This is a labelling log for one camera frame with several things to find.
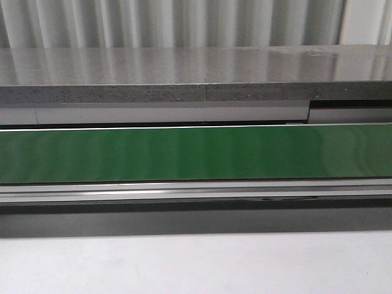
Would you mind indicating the grey panel under counter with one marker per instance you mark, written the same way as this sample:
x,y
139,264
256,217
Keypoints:
x,y
267,111

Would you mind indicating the green conveyor belt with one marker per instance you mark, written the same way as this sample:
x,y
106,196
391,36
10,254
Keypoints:
x,y
195,153

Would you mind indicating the grey speckled stone counter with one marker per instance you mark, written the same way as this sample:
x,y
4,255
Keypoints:
x,y
147,75

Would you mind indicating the white pleated curtain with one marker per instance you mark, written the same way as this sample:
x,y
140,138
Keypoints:
x,y
168,24

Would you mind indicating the grey far conveyor rail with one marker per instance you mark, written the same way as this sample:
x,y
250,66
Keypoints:
x,y
46,128

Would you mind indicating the aluminium near conveyor rail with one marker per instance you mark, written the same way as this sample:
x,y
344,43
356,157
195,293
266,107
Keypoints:
x,y
291,189

